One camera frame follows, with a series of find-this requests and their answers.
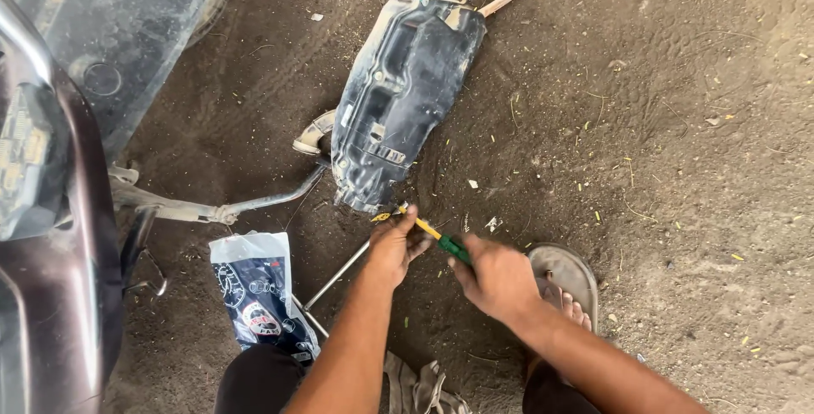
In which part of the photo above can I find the person's right hand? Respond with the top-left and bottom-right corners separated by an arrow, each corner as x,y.
447,234 -> 548,327

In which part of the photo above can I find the person's left hand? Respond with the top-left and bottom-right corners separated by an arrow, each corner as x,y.
367,204 -> 437,289

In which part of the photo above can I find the green yellow screwdriver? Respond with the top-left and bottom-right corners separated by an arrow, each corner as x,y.
397,203 -> 473,267

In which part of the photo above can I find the grey rubber sandal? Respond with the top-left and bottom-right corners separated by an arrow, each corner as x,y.
527,242 -> 599,333

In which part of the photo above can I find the person's right foot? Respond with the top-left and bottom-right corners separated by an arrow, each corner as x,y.
539,277 -> 594,333

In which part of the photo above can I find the dirty grey rag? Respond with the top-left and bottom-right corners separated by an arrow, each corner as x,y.
383,350 -> 472,414

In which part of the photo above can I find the long metal socket wrench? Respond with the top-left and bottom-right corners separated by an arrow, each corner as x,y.
291,239 -> 372,340

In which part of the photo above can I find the person's right leg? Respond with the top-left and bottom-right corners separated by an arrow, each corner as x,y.
522,360 -> 602,414

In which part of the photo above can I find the person's leg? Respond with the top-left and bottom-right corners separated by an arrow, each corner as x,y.
214,343 -> 307,414
522,360 -> 602,414

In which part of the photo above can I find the black plastic scooter cover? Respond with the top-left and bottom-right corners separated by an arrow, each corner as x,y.
331,0 -> 488,214

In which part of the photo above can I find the printed plastic spare part packet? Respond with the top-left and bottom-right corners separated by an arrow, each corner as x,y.
209,231 -> 321,364

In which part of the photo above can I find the curved metal exhaust pipe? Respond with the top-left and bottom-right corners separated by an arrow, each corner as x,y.
292,109 -> 337,157

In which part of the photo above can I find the person's left leg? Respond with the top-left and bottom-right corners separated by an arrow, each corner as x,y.
214,343 -> 307,414

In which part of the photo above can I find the black scooter side stand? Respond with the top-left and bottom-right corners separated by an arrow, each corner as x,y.
120,206 -> 170,298

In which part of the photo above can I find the dark maroon scooter body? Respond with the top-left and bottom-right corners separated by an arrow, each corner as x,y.
0,0 -> 125,414

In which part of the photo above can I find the dusty black scooter panel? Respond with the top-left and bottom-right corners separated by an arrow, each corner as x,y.
0,0 -> 237,162

